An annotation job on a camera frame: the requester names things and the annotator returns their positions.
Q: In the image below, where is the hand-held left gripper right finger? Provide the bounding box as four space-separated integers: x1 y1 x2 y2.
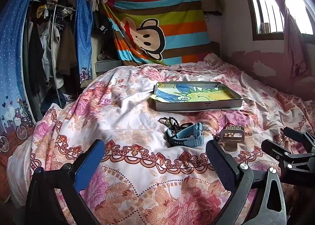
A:
206 139 287 225

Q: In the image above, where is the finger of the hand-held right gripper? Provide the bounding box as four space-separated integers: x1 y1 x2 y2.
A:
261 139 315 185
283 126 315 153

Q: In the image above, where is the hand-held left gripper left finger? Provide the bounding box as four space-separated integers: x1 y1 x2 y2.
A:
25 140 106 225

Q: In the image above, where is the beige plastic watch stand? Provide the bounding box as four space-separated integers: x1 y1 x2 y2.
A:
220 126 245 152

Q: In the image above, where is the gold chain bracelet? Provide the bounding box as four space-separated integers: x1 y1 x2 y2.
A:
211 129 222 143

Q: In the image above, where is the blue wrist watch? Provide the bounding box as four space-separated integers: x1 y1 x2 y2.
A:
166 122 203 148

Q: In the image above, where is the black bead bracelet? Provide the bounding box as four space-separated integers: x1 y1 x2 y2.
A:
159 116 183 129

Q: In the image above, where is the grey cardboard tray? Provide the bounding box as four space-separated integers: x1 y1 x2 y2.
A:
151 81 243 112

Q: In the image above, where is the floral bedspread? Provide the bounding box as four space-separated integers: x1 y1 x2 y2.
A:
7 54 315 225

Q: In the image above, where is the crayon dinosaur drawing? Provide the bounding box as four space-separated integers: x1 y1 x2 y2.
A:
154 83 234 104

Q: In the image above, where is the pink curtain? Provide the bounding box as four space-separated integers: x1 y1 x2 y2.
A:
248 0 315 78

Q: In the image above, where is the grey nightstand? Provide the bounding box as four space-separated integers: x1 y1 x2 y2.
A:
95 59 123 79

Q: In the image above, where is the brown headboard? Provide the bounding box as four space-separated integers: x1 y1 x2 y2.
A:
162 42 221 64

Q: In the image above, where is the row of hanging clothes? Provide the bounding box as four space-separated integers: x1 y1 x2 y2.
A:
25 0 79 115

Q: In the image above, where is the narrow blue dotted curtain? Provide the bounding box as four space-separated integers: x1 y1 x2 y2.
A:
75 0 95 84

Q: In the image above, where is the barred window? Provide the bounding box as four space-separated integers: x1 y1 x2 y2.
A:
240 0 315 41

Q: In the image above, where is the wide blue dotted curtain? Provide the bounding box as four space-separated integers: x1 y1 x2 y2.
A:
0 0 42 153

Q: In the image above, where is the black cloth bag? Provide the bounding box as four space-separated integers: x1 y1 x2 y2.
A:
92 11 115 37

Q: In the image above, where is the striped monkey blanket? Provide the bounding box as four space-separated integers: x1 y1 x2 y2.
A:
102 0 211 67

